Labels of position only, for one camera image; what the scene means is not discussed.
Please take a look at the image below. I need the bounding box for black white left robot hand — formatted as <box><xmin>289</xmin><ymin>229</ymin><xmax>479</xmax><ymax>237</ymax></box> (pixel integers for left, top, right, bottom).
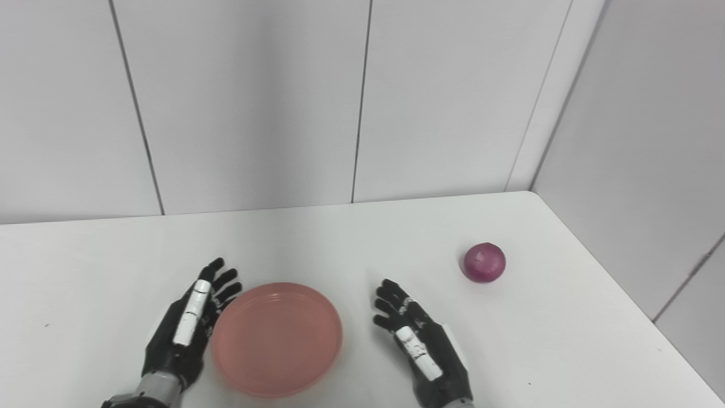
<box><xmin>140</xmin><ymin>257</ymin><xmax>243</xmax><ymax>392</ymax></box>

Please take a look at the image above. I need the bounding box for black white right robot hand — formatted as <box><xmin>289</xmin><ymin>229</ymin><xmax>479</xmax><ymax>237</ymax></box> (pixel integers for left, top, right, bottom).
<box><xmin>373</xmin><ymin>278</ymin><xmax>474</xmax><ymax>407</ymax></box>

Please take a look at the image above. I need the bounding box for pink round plate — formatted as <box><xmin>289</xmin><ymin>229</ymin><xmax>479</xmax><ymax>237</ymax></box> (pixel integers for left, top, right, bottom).
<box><xmin>211</xmin><ymin>282</ymin><xmax>344</xmax><ymax>398</ymax></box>

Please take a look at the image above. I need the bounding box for purple red onion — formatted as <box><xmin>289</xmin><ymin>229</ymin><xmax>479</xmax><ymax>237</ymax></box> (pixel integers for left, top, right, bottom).
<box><xmin>463</xmin><ymin>242</ymin><xmax>507</xmax><ymax>283</ymax></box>

